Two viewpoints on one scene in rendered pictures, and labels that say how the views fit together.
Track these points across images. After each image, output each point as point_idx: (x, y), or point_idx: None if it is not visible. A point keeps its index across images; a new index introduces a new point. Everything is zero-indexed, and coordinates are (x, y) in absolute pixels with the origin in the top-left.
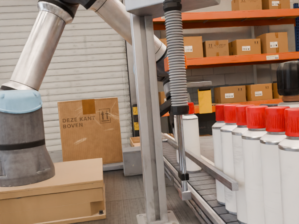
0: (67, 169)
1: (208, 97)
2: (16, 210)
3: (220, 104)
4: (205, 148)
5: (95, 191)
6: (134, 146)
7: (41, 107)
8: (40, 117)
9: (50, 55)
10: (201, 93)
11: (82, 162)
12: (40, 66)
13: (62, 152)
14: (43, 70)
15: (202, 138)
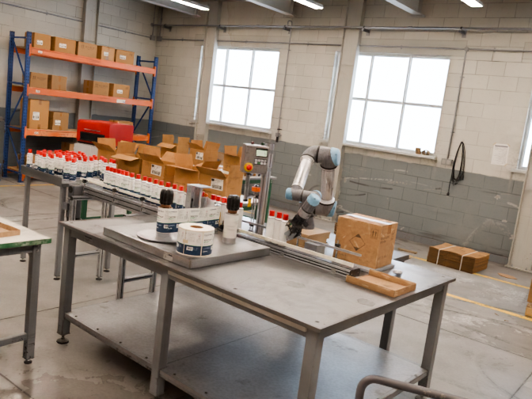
0: (302, 229)
1: (248, 201)
2: None
3: (241, 202)
4: (321, 279)
5: None
6: (369, 270)
7: (302, 203)
8: (300, 205)
9: (322, 184)
10: (250, 199)
11: (308, 233)
12: (321, 188)
13: (431, 275)
14: (321, 191)
15: (368, 301)
